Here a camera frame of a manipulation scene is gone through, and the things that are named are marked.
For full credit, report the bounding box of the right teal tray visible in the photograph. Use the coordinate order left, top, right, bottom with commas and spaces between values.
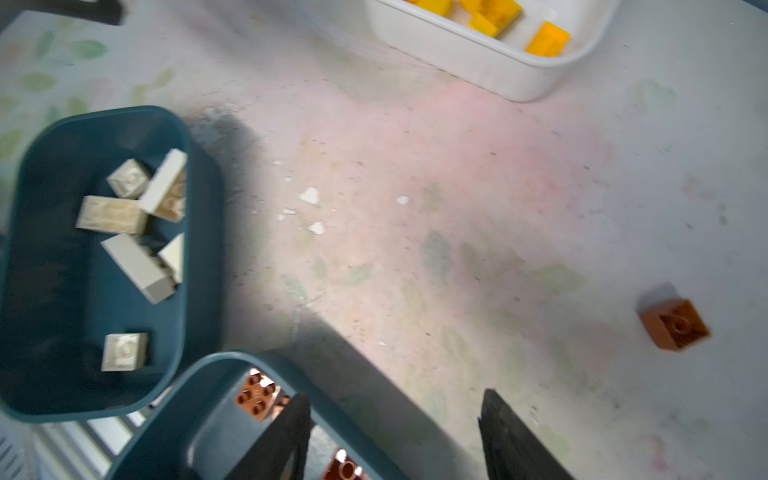
107, 351, 405, 479

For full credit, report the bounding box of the white rectangular bowl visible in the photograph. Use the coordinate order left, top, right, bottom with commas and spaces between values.
366, 0, 621, 102

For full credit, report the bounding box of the teal tray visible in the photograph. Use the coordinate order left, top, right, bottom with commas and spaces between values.
1, 106, 224, 423
107, 351, 405, 479

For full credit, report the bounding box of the white curved lego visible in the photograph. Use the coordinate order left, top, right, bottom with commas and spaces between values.
158, 233, 185, 284

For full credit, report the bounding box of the brown lego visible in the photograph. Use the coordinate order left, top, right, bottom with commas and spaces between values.
234, 367, 281, 422
322, 449, 369, 480

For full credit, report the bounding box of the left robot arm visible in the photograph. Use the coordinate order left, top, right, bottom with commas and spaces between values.
1, 0, 124, 30

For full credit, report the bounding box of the white long lego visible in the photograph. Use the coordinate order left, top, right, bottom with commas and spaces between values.
75, 195, 148, 235
139, 149, 187, 223

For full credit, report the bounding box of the left teal tray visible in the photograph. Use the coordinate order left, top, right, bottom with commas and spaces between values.
1, 106, 224, 423

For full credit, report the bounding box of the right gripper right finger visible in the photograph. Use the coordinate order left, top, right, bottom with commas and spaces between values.
478, 389, 573, 480

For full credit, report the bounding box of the yellow long lego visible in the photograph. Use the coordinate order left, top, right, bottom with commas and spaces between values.
525, 22, 571, 58

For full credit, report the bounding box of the brown lego mid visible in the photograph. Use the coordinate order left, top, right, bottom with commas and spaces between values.
640, 299, 711, 351

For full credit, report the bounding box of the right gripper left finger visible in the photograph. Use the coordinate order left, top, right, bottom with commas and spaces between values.
226, 394, 312, 480

